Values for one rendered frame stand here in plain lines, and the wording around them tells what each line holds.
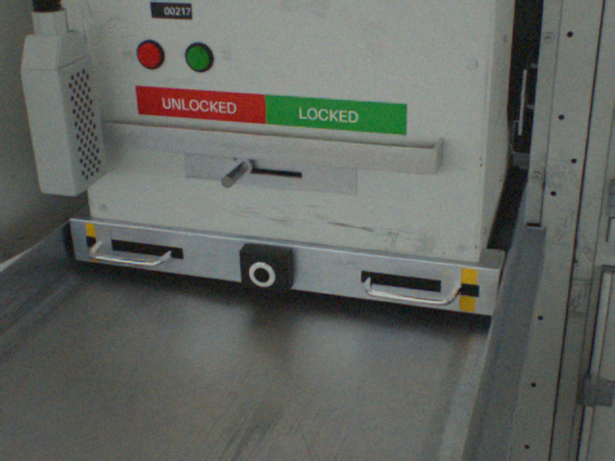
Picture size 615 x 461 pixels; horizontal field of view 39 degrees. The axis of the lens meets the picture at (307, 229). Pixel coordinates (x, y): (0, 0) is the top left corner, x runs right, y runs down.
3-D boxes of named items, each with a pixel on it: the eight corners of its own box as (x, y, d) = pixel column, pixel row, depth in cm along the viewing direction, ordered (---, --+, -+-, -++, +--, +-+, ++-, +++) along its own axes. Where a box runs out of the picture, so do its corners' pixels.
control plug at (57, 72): (77, 198, 96) (53, 41, 89) (38, 194, 98) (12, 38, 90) (111, 173, 103) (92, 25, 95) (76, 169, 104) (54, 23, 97)
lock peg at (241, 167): (235, 193, 96) (233, 159, 95) (217, 191, 97) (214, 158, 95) (256, 172, 102) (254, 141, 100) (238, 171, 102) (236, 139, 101)
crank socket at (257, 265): (286, 296, 102) (284, 258, 100) (238, 289, 104) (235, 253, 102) (293, 285, 104) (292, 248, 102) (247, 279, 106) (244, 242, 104)
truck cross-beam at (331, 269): (496, 317, 98) (500, 270, 95) (75, 260, 113) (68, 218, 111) (501, 295, 102) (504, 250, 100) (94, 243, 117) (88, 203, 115)
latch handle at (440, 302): (455, 309, 95) (455, 303, 94) (357, 296, 98) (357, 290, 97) (462, 286, 99) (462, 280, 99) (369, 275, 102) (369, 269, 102)
